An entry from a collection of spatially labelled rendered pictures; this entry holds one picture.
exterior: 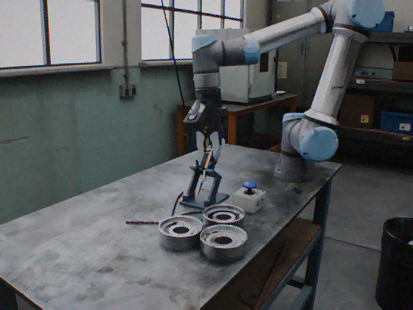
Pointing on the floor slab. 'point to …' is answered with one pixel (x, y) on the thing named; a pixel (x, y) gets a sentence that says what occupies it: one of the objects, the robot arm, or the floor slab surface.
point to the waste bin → (396, 265)
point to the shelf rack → (380, 89)
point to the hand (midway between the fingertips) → (209, 157)
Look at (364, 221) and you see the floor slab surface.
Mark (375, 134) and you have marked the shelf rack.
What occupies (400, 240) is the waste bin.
